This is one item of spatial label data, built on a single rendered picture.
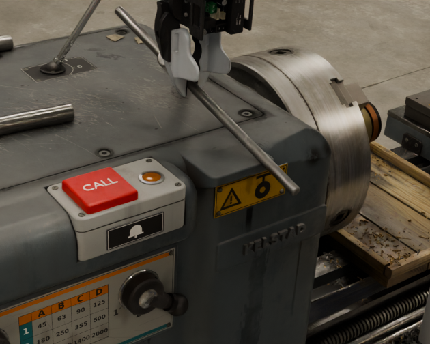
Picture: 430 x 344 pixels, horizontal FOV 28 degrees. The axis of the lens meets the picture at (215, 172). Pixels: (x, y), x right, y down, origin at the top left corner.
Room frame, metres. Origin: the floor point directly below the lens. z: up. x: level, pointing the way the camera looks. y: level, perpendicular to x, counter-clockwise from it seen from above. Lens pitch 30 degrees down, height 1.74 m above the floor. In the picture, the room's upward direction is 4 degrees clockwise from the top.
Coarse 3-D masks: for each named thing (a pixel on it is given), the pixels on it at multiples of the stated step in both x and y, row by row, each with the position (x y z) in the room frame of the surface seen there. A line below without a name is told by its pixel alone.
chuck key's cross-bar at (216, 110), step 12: (120, 12) 1.02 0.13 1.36; (132, 24) 1.01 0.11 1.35; (144, 36) 1.00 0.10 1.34; (156, 48) 0.98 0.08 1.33; (192, 84) 0.95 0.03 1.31; (204, 96) 0.93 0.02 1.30; (216, 108) 0.91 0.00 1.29; (228, 120) 0.90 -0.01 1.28; (240, 132) 0.88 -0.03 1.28; (252, 144) 0.87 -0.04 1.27; (264, 156) 0.85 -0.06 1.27; (276, 168) 0.84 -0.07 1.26; (288, 180) 0.82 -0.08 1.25
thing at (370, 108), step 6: (366, 108) 1.31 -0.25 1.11; (372, 108) 1.31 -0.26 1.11; (366, 114) 1.29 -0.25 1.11; (372, 114) 1.30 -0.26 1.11; (378, 114) 1.31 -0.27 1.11; (366, 120) 1.28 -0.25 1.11; (372, 120) 1.30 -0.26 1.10; (378, 120) 1.30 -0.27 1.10; (366, 126) 1.28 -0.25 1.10; (372, 126) 1.29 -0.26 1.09; (378, 126) 1.30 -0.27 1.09; (372, 132) 1.29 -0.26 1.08; (378, 132) 1.30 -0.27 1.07; (372, 138) 1.29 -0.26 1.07
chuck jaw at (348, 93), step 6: (330, 84) 1.18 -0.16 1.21; (336, 84) 1.18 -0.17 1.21; (342, 84) 1.19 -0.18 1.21; (348, 84) 1.21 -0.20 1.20; (354, 84) 1.21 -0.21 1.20; (336, 90) 1.17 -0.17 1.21; (342, 90) 1.18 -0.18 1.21; (348, 90) 1.20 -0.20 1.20; (354, 90) 1.20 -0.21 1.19; (360, 90) 1.21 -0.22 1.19; (342, 96) 1.17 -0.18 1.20; (348, 96) 1.17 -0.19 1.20; (354, 96) 1.19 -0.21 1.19; (360, 96) 1.20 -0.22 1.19; (342, 102) 1.16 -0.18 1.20; (348, 102) 1.16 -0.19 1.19; (360, 102) 1.19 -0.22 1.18; (366, 102) 1.19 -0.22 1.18; (360, 108) 1.20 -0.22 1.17
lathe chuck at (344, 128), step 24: (288, 48) 1.26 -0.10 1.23; (288, 72) 1.17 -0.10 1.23; (312, 72) 1.18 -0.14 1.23; (336, 72) 1.20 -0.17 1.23; (312, 96) 1.13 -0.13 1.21; (336, 96) 1.15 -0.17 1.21; (336, 120) 1.12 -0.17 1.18; (360, 120) 1.14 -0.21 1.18; (336, 144) 1.10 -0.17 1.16; (360, 144) 1.12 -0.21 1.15; (336, 168) 1.08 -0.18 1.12; (360, 168) 1.11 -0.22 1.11; (336, 192) 1.08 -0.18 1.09; (360, 192) 1.11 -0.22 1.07
